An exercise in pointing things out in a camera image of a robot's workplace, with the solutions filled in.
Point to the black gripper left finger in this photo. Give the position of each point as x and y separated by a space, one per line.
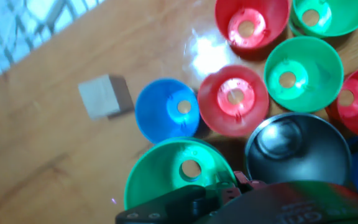
179 205

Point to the green plastic cup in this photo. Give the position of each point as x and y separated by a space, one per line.
325 62
353 15
151 180

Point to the varnished wooden board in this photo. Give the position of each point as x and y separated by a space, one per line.
42 155

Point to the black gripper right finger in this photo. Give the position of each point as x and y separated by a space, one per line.
247 180

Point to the light wooden cube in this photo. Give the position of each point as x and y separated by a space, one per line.
101 96

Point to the stainless steel cup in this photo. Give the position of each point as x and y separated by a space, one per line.
315 161

